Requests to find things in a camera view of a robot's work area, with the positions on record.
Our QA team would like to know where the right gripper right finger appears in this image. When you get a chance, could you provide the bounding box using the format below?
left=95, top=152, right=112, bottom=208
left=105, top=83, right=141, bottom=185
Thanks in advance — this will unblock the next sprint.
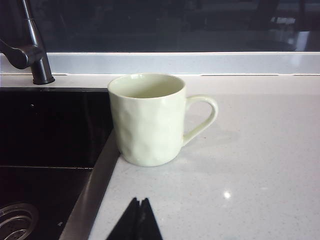
left=136, top=197, right=164, bottom=240

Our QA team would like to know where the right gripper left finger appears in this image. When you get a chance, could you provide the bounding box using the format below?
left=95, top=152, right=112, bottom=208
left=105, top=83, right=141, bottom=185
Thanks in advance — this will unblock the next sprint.
left=106, top=197, right=141, bottom=240

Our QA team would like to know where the pale green ceramic mug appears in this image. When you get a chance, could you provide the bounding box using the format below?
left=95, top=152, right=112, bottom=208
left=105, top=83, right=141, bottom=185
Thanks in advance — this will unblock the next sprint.
left=107, top=72, right=219, bottom=168

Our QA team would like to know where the metal faucet lever handle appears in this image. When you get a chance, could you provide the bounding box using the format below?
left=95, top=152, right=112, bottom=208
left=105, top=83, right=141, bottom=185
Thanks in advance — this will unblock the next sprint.
left=0, top=38, right=44, bottom=71

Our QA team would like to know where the steel sink drain strainer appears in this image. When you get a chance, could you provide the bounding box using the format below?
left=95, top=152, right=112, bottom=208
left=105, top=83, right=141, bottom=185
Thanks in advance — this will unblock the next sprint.
left=0, top=201, right=40, bottom=240

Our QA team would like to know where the black undermount sink basin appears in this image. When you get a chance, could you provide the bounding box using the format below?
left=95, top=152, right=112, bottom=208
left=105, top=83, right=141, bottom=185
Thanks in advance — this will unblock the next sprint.
left=0, top=87, right=115, bottom=240

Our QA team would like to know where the dark metal kitchen faucet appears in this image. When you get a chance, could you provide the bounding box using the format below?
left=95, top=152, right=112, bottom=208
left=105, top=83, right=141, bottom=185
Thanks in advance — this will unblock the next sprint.
left=20, top=0, right=56, bottom=86

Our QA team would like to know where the dark glass backsplash panel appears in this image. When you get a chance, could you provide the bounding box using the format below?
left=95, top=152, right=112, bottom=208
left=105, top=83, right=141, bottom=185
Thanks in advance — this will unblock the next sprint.
left=0, top=0, right=320, bottom=54

